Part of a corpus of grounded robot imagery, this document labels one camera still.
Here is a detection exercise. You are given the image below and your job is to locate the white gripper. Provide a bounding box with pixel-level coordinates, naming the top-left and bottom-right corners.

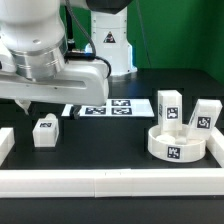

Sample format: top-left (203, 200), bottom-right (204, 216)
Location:
top-left (0, 61), bottom-right (109, 120)

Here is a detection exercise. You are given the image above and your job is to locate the white round stool seat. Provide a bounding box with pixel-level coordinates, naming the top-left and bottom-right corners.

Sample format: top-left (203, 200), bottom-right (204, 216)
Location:
top-left (148, 125), bottom-right (206, 163)

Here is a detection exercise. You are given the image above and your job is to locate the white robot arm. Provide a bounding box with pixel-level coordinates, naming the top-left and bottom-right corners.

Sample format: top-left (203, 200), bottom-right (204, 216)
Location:
top-left (0, 0), bottom-right (133, 106)

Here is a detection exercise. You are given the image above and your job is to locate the white left fence bar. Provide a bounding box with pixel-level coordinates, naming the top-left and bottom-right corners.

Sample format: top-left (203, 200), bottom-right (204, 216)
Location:
top-left (0, 127), bottom-right (15, 166)

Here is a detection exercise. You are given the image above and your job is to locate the white fence bar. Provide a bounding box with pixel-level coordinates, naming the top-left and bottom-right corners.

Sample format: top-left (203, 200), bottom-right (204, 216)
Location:
top-left (0, 168), bottom-right (224, 198)
top-left (0, 127), bottom-right (15, 166)
top-left (206, 127), bottom-right (224, 168)

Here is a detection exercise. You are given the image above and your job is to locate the white tag sheet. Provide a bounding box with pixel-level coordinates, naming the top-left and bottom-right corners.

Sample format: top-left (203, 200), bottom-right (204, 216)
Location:
top-left (62, 99), bottom-right (154, 117)

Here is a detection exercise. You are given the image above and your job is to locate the black vertical pole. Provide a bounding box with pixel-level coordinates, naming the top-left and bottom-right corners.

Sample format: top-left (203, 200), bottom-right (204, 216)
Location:
top-left (65, 7), bottom-right (75, 51)

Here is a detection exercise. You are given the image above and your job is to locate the white front fence bar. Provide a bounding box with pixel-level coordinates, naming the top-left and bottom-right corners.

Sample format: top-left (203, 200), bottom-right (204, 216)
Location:
top-left (0, 168), bottom-right (224, 198)

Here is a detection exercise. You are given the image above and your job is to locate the white right fence bar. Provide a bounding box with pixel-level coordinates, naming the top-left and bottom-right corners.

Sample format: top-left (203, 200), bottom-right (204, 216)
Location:
top-left (206, 127), bottom-right (224, 168)

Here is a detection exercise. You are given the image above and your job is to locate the black cable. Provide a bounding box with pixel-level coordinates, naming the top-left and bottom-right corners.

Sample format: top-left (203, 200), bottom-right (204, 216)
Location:
top-left (64, 0), bottom-right (113, 78)

